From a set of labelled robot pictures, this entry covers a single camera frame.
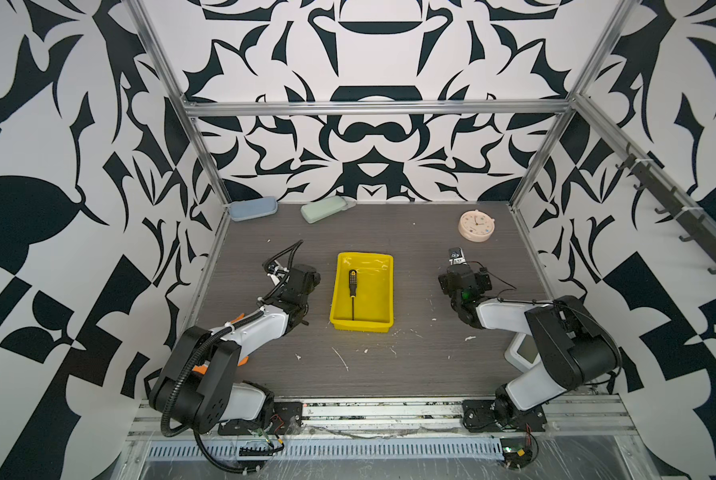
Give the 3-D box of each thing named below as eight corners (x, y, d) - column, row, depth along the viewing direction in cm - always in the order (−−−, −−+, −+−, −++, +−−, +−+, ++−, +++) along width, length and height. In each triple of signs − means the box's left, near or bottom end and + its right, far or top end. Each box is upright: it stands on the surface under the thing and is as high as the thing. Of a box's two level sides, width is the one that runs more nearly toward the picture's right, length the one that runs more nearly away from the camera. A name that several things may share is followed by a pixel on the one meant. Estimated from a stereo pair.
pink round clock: (461, 242, 112) (464, 235, 109) (454, 217, 120) (457, 210, 117) (496, 242, 112) (500, 235, 109) (487, 217, 120) (490, 210, 117)
